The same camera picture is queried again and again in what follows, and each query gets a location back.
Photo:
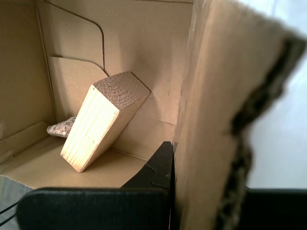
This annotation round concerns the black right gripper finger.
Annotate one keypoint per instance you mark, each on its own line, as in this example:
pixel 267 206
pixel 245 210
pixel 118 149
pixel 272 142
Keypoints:
pixel 278 210
pixel 96 210

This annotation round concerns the light wooden block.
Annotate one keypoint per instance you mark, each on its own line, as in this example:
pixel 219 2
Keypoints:
pixel 96 124

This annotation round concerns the speckled pinkish rock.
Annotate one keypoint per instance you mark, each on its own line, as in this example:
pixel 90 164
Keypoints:
pixel 61 128

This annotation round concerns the brown cardboard box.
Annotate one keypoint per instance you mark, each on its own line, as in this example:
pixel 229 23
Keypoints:
pixel 144 36

